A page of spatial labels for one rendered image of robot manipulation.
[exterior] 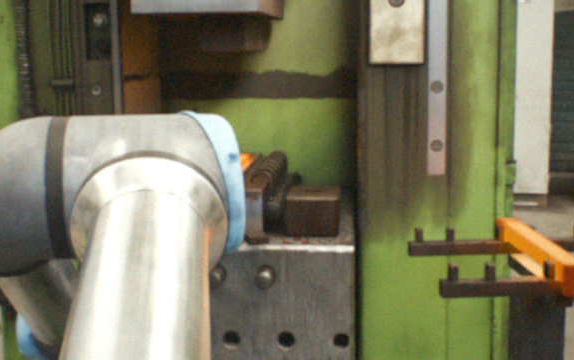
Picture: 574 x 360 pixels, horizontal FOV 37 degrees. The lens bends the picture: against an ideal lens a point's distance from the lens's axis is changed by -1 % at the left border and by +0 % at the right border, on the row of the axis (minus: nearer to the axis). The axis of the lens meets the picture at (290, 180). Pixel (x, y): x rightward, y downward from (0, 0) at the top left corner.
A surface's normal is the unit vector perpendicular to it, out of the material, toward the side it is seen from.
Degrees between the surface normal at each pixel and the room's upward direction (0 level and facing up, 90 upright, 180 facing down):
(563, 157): 90
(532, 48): 90
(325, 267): 90
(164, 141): 20
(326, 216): 90
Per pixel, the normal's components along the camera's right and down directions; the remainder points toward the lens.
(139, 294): 0.09, -0.90
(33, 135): -0.05, -0.71
